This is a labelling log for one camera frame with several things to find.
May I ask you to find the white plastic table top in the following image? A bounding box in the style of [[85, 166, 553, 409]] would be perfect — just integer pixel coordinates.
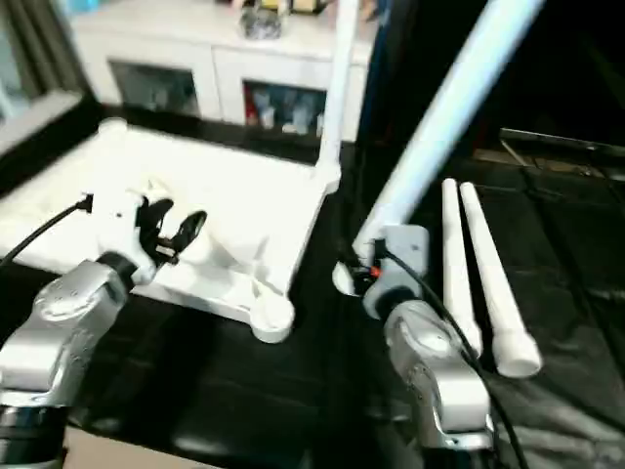
[[0, 118, 344, 345]]

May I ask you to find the white plastic table leg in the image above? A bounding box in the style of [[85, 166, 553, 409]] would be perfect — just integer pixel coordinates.
[[331, 0, 547, 298], [440, 178, 485, 354], [458, 182, 543, 379], [312, 0, 361, 183]]

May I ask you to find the black work mat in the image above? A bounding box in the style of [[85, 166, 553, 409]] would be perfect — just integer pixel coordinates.
[[0, 97, 625, 469]]

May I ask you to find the white glass door cabinet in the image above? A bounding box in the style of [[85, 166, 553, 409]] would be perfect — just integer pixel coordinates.
[[71, 0, 378, 142]]

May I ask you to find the black box with label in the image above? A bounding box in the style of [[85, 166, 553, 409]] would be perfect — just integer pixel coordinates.
[[359, 0, 505, 158]]

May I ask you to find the grey curtain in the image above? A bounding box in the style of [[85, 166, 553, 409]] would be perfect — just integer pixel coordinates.
[[8, 0, 94, 100]]

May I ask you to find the black long rail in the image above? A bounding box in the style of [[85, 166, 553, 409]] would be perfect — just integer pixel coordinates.
[[499, 126, 625, 151]]

